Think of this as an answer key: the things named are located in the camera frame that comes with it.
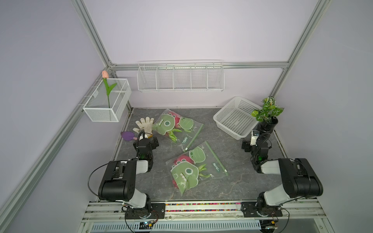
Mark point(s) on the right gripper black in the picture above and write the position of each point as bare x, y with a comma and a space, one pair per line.
246, 144

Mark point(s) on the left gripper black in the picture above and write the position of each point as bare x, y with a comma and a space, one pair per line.
154, 143

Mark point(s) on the zip-top bag green print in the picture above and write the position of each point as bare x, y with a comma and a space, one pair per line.
184, 137
195, 166

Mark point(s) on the pink dragon fruit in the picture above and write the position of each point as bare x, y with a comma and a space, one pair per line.
183, 173

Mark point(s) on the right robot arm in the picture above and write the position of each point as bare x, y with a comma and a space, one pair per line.
298, 180

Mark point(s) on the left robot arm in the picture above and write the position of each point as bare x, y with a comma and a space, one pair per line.
119, 182

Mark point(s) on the dragon fruit in far bag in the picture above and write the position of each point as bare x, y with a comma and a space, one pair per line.
177, 119

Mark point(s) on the purple pink spatula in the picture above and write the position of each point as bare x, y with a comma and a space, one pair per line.
128, 136

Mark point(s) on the white knit glove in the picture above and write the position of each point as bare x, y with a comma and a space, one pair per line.
146, 125

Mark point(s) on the potted green plant black vase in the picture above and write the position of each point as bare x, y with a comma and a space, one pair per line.
267, 115

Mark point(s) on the white plastic basket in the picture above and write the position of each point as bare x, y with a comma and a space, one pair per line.
235, 118

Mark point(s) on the artificial pink tulip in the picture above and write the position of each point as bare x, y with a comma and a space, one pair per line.
108, 87

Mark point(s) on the white mesh wall box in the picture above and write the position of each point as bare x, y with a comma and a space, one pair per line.
96, 107

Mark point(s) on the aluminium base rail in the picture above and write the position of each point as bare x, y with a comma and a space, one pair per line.
206, 210

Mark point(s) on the white vented cable duct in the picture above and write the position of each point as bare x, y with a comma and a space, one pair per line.
176, 226

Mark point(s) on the white wire wall shelf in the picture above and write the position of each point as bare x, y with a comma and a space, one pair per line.
181, 75

